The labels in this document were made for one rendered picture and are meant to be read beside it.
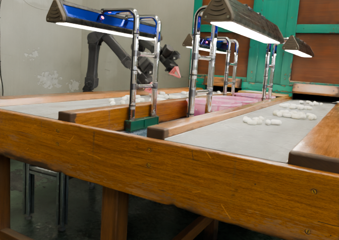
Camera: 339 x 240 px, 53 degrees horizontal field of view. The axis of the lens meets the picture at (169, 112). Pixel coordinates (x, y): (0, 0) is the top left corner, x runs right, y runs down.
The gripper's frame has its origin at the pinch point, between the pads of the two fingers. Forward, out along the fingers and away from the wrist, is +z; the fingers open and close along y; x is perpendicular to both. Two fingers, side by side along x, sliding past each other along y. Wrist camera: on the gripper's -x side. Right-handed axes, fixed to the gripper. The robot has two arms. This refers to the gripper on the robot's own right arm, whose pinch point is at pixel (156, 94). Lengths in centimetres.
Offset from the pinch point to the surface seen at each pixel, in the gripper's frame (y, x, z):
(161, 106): -37.4, -16.3, 21.1
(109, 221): -87, -3, 51
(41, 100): -71, 7, -7
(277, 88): 91, -33, 32
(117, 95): -22.1, 7.1, -7.7
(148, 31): -33.4, -33.6, -8.8
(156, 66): -47, -31, 12
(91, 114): -81, -17, 21
